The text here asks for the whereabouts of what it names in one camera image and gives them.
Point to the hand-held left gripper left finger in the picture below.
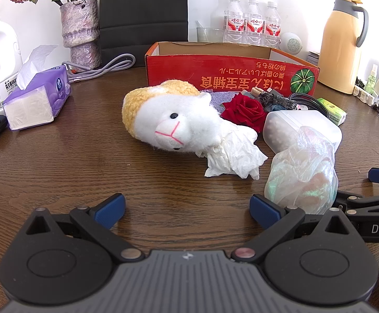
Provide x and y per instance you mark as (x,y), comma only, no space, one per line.
(111,207)

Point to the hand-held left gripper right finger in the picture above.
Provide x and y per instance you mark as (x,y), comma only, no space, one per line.
(264,210)

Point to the iridescent plastic bag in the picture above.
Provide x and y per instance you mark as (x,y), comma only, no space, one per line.
(293,179)

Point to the white tissue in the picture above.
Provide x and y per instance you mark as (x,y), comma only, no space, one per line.
(235,156)

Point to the green tissue pack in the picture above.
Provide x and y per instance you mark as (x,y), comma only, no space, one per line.
(332,111)

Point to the white plastic container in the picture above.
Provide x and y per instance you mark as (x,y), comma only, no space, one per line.
(290,127)

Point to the red fabric rose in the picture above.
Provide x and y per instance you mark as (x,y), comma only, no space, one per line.
(244,109)

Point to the white yellow plush alpaca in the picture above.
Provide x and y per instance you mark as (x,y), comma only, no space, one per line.
(183,120)

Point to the purple knitted cloth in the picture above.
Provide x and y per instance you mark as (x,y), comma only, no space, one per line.
(218,99)

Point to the red cardboard box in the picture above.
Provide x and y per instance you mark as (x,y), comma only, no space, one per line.
(183,68)

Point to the white power strip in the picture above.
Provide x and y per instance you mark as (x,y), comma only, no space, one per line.
(365,96)

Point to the small green spray bottle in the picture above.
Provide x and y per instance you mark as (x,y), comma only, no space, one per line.
(370,83)

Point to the purple tissue pack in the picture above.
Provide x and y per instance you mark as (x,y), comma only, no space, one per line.
(36,101)

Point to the small patterned box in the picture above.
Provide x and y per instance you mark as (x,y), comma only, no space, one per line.
(313,58)

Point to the yellow thermos jug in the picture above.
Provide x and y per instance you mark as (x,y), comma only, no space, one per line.
(339,45)

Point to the white robot-shaped speaker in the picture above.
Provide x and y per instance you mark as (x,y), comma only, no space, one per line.
(292,43)

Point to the clear drinking glass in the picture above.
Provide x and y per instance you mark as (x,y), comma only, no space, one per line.
(209,34)

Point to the clear water bottle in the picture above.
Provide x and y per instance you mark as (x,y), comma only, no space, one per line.
(234,19)
(253,21)
(272,24)

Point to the purple mottled vase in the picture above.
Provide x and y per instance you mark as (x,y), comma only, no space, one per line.
(80,22)

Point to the white detergent bottle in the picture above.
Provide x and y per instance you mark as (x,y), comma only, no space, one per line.
(10,49)

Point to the black paper bag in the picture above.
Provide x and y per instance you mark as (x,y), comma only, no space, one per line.
(143,6)

